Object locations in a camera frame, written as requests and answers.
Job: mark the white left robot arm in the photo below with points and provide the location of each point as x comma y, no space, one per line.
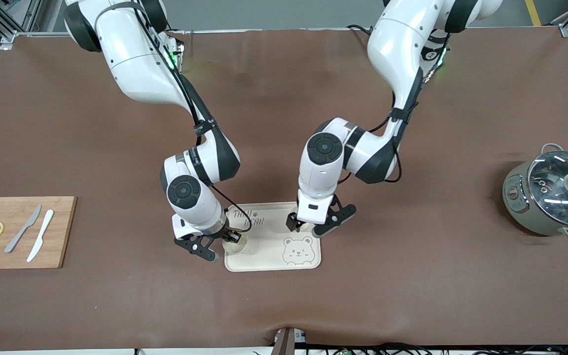
402,39

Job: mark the brown table cover mat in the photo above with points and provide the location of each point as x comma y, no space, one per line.
284,123

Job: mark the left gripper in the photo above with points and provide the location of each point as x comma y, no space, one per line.
293,223

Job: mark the white IKEA cup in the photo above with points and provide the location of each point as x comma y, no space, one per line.
237,248

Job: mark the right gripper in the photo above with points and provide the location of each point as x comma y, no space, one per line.
228,233

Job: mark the grey plastic knife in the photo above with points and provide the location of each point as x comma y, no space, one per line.
23,229

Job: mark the beige bear print tray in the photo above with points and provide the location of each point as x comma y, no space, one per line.
264,256

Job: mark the grey metal clamp mount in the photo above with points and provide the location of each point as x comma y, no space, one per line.
286,342

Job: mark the wooden cutting board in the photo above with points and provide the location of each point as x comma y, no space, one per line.
64,246

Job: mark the white plastic knife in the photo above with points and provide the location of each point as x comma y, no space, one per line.
41,235

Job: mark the grey-green electric cooking pot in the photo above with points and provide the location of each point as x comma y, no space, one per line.
520,212

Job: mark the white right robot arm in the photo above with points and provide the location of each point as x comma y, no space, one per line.
136,59

